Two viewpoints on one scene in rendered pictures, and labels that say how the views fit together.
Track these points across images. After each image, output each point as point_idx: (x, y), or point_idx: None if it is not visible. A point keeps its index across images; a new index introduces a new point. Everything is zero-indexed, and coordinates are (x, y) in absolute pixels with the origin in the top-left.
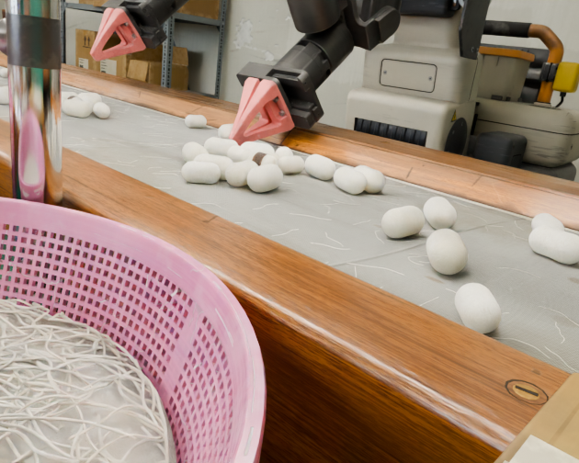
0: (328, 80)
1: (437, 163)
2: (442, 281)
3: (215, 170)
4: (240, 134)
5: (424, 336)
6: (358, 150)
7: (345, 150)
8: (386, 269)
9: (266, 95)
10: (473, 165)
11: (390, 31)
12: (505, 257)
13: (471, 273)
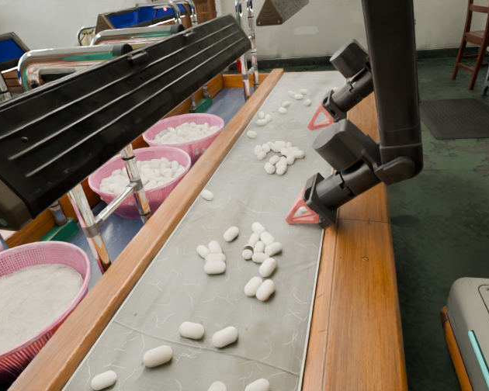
0: None
1: (331, 301)
2: (143, 365)
3: (203, 254)
4: (289, 219)
5: (44, 369)
6: (330, 259)
7: (328, 254)
8: (143, 345)
9: (298, 204)
10: (353, 318)
11: (402, 176)
12: (197, 380)
13: (161, 372)
